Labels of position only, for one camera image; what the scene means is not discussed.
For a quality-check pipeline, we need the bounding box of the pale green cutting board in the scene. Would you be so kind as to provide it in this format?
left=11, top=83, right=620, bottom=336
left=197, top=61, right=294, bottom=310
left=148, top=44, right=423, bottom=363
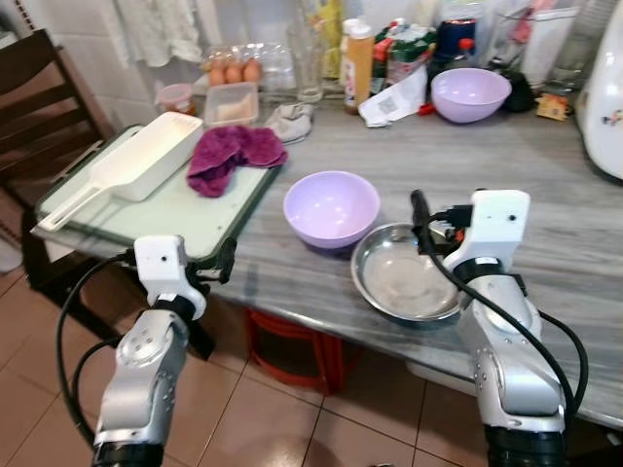
left=34, top=126, right=284, bottom=265

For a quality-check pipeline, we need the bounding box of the round steel plate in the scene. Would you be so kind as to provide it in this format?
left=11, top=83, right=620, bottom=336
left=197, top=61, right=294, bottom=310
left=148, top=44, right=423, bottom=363
left=350, top=222, right=470, bottom=328

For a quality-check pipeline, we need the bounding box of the purple cloth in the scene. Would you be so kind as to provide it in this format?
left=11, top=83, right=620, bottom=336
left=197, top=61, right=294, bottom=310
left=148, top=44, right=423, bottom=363
left=187, top=125, right=289, bottom=198

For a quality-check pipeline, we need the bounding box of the red plastic stool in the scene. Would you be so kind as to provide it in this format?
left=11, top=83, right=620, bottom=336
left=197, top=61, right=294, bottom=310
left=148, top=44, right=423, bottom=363
left=242, top=308, right=348, bottom=396

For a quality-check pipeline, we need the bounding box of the lilac plastic bowl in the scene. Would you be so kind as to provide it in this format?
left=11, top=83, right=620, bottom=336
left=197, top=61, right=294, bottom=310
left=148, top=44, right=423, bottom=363
left=430, top=67, right=513, bottom=125
left=283, top=170, right=382, bottom=251

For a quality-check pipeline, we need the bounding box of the white paper with QR code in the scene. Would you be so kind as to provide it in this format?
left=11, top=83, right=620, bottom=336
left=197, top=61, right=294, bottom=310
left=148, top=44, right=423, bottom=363
left=358, top=66, right=430, bottom=129

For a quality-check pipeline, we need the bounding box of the small black object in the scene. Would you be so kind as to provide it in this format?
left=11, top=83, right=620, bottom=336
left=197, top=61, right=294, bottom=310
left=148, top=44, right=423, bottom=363
left=501, top=73, right=537, bottom=114

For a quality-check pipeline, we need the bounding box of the grey crumpled cloth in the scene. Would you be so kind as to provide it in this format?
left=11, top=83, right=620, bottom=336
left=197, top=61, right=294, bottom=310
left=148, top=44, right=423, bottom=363
left=265, top=102, right=315, bottom=145

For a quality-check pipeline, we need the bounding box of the clear plastic food container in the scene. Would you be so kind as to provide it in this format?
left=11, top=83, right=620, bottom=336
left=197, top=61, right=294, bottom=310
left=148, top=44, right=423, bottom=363
left=204, top=83, right=261, bottom=128

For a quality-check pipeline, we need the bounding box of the small yellow card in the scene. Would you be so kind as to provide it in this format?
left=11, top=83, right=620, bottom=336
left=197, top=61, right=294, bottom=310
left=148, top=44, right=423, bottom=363
left=536, top=92, right=571, bottom=123

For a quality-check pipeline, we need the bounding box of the small jar with red lid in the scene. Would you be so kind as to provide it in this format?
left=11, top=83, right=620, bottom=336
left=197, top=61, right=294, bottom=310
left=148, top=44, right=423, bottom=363
left=158, top=84, right=197, bottom=117

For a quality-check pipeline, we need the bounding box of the green food packet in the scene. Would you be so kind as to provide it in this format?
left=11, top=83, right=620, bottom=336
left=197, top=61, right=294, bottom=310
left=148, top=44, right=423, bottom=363
left=384, top=23, right=438, bottom=85

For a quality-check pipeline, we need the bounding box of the orange bottle with white cap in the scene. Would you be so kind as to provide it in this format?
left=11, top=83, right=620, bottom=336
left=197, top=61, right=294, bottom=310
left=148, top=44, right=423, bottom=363
left=341, top=18, right=376, bottom=114

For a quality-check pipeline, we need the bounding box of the dark blue jar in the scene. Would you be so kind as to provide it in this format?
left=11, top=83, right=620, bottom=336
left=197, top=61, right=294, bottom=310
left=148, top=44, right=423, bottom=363
left=435, top=18, right=481, bottom=70

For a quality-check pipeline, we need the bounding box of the clear egg carton with eggs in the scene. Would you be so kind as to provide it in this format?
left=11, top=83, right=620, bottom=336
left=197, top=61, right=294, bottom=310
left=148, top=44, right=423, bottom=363
left=203, top=44, right=267, bottom=90

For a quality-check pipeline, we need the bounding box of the white kitchen appliance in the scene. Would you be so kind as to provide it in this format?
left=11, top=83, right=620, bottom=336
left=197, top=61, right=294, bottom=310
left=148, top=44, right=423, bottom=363
left=575, top=4, right=623, bottom=183

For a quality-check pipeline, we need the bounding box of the clear plastic tub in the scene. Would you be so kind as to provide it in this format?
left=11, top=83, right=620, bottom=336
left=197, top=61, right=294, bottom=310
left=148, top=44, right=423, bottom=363
left=492, top=5, right=581, bottom=90

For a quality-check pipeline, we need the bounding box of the tall clear drinking glass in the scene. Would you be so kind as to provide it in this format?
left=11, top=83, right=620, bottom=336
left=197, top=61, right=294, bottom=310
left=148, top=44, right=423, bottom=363
left=292, top=27, right=328, bottom=104

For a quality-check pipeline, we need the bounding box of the dark wooden chair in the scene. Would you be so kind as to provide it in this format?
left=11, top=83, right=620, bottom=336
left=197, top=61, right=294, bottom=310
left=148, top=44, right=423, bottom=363
left=0, top=28, right=120, bottom=293

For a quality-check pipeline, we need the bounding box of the white hanging towel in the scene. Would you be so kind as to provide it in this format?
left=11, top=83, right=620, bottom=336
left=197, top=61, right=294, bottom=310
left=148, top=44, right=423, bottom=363
left=114, top=0, right=204, bottom=68

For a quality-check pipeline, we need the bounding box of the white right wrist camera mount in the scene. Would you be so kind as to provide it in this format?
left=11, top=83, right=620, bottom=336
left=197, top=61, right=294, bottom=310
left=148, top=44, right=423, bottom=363
left=443, top=190, right=532, bottom=274

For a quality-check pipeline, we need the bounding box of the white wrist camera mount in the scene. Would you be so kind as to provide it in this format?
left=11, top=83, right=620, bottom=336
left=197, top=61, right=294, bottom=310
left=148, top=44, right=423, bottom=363
left=443, top=190, right=532, bottom=274
left=134, top=234, right=208, bottom=321

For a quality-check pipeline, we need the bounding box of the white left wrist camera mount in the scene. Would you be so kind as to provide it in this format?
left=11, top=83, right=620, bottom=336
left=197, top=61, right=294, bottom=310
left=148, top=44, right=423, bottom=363
left=134, top=234, right=208, bottom=321

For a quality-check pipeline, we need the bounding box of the white plastic box with handle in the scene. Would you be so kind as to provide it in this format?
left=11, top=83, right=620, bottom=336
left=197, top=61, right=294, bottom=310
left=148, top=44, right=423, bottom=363
left=37, top=112, right=204, bottom=233

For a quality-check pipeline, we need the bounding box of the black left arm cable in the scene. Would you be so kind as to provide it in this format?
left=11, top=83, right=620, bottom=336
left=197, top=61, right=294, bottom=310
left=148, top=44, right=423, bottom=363
left=55, top=250, right=139, bottom=421

